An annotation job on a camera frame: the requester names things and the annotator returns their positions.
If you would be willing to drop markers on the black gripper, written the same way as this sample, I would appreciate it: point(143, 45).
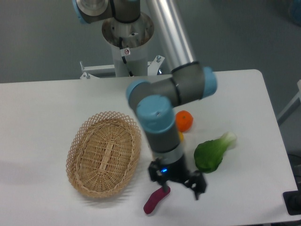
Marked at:
point(177, 172)

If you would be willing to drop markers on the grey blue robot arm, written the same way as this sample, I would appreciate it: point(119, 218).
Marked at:
point(153, 103)

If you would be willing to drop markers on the green bok choy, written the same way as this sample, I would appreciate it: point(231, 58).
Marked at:
point(209, 154)

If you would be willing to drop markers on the yellow mango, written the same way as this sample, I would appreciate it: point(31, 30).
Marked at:
point(181, 136)

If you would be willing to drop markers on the orange tangerine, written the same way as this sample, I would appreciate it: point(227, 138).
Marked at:
point(184, 120)

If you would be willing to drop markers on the woven wicker basket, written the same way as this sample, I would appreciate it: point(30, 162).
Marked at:
point(104, 155)

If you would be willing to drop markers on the black device at table edge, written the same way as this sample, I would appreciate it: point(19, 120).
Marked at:
point(293, 202)

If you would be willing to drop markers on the white metal base frame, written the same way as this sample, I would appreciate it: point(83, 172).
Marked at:
point(105, 71)

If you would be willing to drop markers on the white frame at right edge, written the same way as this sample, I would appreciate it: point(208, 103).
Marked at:
point(292, 105)

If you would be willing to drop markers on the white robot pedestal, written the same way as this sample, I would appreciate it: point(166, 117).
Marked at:
point(129, 44)

